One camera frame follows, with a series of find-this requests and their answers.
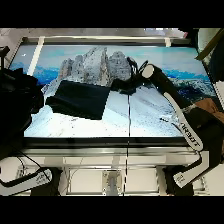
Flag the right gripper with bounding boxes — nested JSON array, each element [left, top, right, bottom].
[[110, 78, 138, 95]]

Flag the black pants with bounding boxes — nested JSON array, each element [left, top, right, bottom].
[[44, 79, 113, 121]]

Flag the heap of clothes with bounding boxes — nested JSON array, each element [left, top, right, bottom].
[[0, 67, 45, 141]]

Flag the brown garment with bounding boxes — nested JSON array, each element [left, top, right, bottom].
[[191, 97, 224, 126]]

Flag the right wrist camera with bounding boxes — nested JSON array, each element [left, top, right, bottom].
[[125, 56, 140, 82]]

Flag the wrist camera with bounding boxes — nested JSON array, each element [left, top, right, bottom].
[[0, 45, 11, 70], [125, 56, 140, 82]]

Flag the black cable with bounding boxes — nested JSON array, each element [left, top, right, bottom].
[[123, 92, 131, 197], [11, 145, 53, 183], [135, 59, 150, 78]]

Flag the silver frame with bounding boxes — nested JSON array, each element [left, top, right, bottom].
[[0, 34, 224, 197]]

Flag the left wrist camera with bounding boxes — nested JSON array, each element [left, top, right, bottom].
[[0, 45, 11, 70]]

